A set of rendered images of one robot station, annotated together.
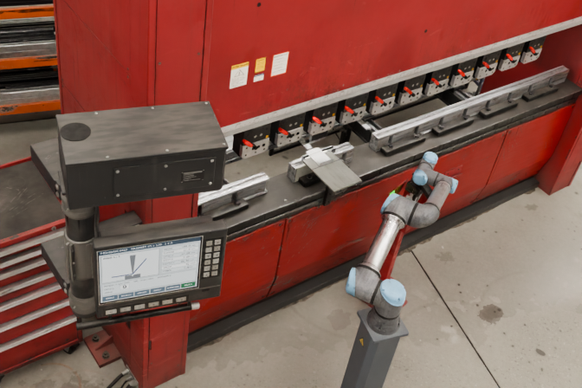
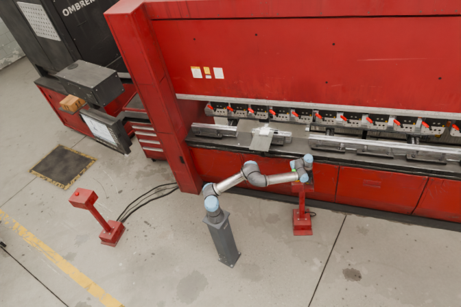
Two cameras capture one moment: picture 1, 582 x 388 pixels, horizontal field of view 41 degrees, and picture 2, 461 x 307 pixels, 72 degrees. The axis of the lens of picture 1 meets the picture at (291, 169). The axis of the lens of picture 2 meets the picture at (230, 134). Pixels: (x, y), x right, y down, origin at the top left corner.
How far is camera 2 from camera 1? 2.85 m
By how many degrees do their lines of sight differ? 49
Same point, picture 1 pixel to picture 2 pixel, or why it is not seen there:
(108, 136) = (75, 70)
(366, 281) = (206, 191)
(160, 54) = (123, 48)
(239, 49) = (191, 59)
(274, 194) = (238, 139)
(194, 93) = (147, 70)
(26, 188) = not seen: hidden behind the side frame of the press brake
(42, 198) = not seen: hidden behind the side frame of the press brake
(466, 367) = (303, 284)
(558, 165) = not seen: outside the picture
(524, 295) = (387, 283)
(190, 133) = (92, 79)
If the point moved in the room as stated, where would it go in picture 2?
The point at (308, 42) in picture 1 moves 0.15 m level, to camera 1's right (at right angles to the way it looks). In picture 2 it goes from (233, 66) to (243, 73)
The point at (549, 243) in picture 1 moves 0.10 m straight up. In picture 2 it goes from (450, 272) to (453, 268)
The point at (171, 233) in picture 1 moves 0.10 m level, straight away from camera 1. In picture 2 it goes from (97, 118) to (108, 112)
